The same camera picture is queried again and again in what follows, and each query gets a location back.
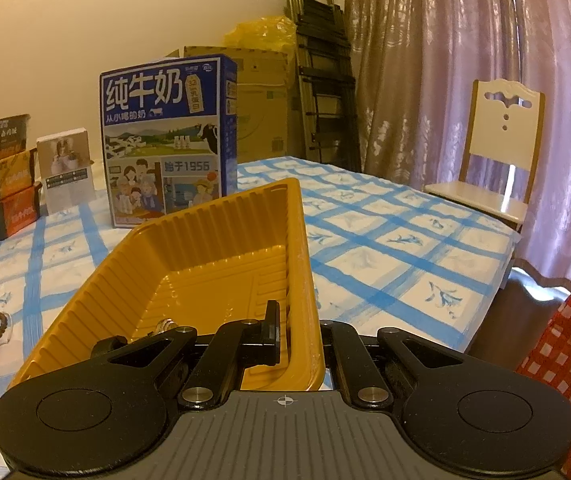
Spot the pink patterned curtain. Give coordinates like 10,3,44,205
344,0,571,291

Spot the yellow plastic bag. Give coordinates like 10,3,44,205
223,16,296,53

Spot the blue checked tablecloth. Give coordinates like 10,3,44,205
0,155,522,461

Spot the large brown cardboard box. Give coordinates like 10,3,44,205
166,46,291,163

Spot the black food bowl orange label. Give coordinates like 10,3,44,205
0,183,42,241

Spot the black food bowl yellow label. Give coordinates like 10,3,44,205
0,149,37,203

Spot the black folding ladder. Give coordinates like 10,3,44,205
285,0,361,171

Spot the dark brown chair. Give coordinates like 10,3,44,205
465,257,571,371

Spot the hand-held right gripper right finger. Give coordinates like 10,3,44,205
315,319,466,408

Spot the yellow plastic tray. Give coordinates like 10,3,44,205
8,177,326,393

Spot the dark blue milk carton box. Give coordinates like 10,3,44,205
100,54,239,228

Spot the small white product box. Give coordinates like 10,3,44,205
36,127,95,213

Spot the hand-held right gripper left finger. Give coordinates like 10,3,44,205
90,299,282,408

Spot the white wooden chair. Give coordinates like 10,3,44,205
424,79,546,233

